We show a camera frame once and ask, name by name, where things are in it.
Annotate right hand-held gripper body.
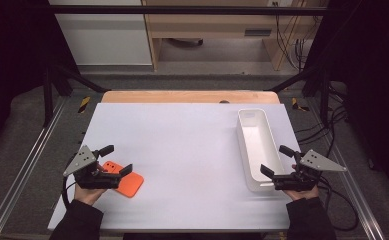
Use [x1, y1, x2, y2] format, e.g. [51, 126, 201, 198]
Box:
[271, 149, 348, 192]

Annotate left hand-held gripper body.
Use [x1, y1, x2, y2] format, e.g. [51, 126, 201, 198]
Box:
[62, 144, 122, 190]

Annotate orange phone case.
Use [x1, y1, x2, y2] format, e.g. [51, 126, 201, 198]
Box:
[101, 160, 145, 199]

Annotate white plastic bin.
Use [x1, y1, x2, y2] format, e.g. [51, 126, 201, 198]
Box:
[236, 108, 287, 193]

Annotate person's right hand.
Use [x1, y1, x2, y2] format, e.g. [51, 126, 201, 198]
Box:
[281, 184, 321, 202]

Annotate person's left hand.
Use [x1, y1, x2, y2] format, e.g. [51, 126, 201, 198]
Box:
[74, 182, 109, 206]

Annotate yellow black tape strip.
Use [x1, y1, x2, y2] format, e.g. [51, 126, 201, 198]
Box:
[77, 96, 92, 114]
[290, 97, 311, 113]

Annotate white table mat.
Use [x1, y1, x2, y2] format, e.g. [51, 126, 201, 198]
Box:
[47, 102, 301, 233]

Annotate white cabinet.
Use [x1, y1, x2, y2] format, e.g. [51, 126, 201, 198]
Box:
[47, 0, 153, 66]

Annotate black curtain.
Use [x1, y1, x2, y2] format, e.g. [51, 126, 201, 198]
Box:
[0, 0, 80, 161]
[304, 0, 389, 201]

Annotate wooden desk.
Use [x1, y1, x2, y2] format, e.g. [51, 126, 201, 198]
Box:
[141, 0, 327, 72]

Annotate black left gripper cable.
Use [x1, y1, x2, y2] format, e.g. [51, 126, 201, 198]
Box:
[61, 175, 78, 208]

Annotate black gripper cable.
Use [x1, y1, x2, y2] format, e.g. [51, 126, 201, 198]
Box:
[61, 175, 78, 208]
[316, 178, 360, 233]

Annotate black floor cables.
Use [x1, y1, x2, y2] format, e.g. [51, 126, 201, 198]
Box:
[294, 81, 350, 158]

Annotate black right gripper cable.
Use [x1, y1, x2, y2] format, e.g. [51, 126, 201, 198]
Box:
[316, 178, 360, 233]

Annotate aluminium floor rail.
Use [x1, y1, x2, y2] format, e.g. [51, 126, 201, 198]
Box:
[0, 96, 67, 240]
[306, 99, 387, 240]

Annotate black frame stand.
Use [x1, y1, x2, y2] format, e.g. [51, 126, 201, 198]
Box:
[42, 64, 112, 128]
[264, 64, 332, 128]

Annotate hanging black cables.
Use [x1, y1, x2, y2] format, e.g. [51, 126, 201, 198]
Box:
[272, 1, 309, 72]

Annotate black horizontal frame bar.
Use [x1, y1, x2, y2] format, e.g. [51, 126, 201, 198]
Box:
[47, 4, 330, 16]

